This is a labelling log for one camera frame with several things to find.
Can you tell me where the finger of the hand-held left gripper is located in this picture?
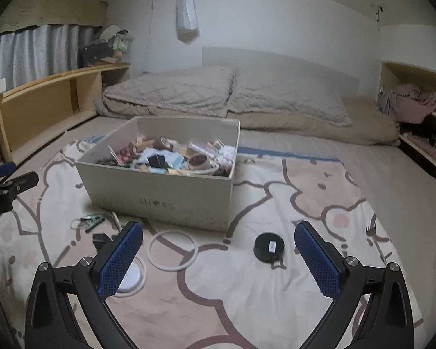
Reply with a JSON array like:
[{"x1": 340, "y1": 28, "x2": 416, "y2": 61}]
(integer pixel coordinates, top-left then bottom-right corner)
[
  {"x1": 0, "y1": 161, "x2": 16, "y2": 184},
  {"x1": 0, "y1": 171, "x2": 40, "y2": 197}
]

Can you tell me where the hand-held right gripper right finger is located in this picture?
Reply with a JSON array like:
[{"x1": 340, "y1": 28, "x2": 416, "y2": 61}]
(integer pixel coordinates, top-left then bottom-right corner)
[{"x1": 294, "y1": 220, "x2": 415, "y2": 349}]

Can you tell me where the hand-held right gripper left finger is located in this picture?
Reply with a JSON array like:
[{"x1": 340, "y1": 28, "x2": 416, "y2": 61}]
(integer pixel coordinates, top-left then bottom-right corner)
[{"x1": 25, "y1": 220, "x2": 144, "y2": 349}]

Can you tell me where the white round device with cable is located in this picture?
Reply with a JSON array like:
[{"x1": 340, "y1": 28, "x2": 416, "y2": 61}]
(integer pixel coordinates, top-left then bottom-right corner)
[{"x1": 114, "y1": 256, "x2": 148, "y2": 298}]

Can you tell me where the black round puck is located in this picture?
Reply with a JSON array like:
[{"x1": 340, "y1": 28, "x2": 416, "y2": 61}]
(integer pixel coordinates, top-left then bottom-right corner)
[{"x1": 253, "y1": 232, "x2": 285, "y2": 263}]

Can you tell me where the white cardboard box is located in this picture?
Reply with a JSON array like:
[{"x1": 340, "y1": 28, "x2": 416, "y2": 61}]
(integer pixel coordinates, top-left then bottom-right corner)
[{"x1": 74, "y1": 115, "x2": 241, "y2": 232}]

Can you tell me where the small black cube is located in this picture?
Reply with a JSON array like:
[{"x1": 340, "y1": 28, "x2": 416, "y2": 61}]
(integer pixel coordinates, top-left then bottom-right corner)
[{"x1": 92, "y1": 233, "x2": 111, "y2": 250}]

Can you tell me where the green clip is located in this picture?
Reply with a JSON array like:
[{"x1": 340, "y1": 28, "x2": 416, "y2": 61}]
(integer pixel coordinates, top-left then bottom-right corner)
[{"x1": 80, "y1": 214, "x2": 106, "y2": 234}]

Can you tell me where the printed blanket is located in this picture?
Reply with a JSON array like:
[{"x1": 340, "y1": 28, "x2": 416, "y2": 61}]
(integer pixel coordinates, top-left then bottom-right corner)
[{"x1": 0, "y1": 136, "x2": 426, "y2": 349}]

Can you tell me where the wooden shelf unit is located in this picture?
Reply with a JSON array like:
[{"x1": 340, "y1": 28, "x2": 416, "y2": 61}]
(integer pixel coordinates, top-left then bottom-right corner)
[{"x1": 0, "y1": 62, "x2": 131, "y2": 168}]

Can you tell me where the grey curtain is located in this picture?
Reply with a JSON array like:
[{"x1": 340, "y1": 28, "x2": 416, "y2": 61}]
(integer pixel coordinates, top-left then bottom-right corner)
[{"x1": 0, "y1": 24, "x2": 104, "y2": 88}]

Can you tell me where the tan tape roll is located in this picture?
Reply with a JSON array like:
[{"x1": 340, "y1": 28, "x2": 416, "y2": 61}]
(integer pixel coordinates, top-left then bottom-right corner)
[{"x1": 187, "y1": 154, "x2": 213, "y2": 171}]

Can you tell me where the beige bedding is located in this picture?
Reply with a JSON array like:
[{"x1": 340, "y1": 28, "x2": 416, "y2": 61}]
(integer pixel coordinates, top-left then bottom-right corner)
[{"x1": 94, "y1": 95, "x2": 400, "y2": 148}]

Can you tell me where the white patterned cloth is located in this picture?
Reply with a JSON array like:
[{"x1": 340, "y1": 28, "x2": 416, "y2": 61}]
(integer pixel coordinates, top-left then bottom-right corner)
[{"x1": 216, "y1": 143, "x2": 238, "y2": 166}]

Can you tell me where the dark bag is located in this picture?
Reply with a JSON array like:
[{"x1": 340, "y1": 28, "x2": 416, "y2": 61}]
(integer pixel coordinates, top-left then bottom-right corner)
[{"x1": 81, "y1": 42, "x2": 117, "y2": 68}]

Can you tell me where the grey quilted pillow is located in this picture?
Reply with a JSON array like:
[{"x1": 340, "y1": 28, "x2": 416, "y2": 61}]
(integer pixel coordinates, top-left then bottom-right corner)
[
  {"x1": 103, "y1": 66, "x2": 237, "y2": 119},
  {"x1": 227, "y1": 67, "x2": 353, "y2": 128}
]

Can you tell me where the beige printed valance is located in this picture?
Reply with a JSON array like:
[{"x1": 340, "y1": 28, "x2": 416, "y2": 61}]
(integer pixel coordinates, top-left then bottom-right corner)
[{"x1": 0, "y1": 0, "x2": 108, "y2": 40}]

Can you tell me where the green plush bundle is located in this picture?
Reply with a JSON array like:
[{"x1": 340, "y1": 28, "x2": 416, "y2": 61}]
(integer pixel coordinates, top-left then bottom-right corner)
[{"x1": 112, "y1": 33, "x2": 136, "y2": 62}]

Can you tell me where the white visor cap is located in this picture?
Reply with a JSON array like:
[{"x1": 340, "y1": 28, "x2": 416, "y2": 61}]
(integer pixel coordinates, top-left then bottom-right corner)
[{"x1": 100, "y1": 25, "x2": 129, "y2": 42}]

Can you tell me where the pile of clothes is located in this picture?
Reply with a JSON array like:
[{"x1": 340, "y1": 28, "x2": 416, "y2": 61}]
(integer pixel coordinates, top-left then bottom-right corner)
[{"x1": 380, "y1": 83, "x2": 436, "y2": 146}]

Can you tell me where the white headboard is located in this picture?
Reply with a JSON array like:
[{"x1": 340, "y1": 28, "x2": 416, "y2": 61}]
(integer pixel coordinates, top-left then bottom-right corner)
[{"x1": 202, "y1": 46, "x2": 360, "y2": 95}]

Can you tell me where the wooden closet niche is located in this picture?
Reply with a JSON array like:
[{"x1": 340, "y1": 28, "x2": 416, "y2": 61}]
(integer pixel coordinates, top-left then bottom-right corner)
[{"x1": 378, "y1": 61, "x2": 436, "y2": 179}]

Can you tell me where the white hanging bag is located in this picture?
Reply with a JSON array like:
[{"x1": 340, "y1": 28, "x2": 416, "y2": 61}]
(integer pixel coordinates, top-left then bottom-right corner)
[{"x1": 175, "y1": 0, "x2": 200, "y2": 44}]

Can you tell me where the thin white ring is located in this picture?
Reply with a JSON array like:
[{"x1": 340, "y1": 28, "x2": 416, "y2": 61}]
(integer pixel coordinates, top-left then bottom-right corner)
[{"x1": 147, "y1": 230, "x2": 199, "y2": 272}]

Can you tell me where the thin hanging cord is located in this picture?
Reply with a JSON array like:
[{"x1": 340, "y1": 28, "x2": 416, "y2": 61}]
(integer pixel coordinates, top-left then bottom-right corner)
[{"x1": 142, "y1": 0, "x2": 157, "y2": 75}]

